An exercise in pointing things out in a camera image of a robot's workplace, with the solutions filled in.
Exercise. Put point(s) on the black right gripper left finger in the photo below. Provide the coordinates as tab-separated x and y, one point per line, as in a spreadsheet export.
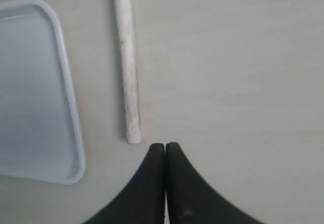
142	200

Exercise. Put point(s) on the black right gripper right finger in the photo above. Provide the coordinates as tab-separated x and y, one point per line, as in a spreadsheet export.
191	199

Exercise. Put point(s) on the white wooden drumstick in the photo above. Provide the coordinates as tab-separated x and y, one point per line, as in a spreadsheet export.
126	36

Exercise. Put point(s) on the white plastic tray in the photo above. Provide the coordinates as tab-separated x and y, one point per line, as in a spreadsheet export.
41	137

